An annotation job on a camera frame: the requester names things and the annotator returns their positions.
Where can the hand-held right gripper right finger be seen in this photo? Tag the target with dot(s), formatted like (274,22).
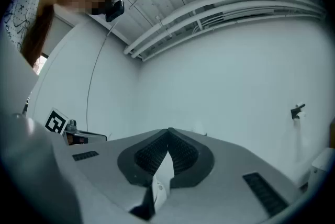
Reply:
(230,165)

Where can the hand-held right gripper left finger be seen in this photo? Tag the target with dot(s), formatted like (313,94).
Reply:
(104,165)

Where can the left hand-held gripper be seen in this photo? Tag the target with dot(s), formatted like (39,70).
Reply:
(55,121)

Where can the black wall hook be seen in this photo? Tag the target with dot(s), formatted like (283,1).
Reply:
(296,111)

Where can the black head-worn camera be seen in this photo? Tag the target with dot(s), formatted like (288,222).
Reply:
(115,10)

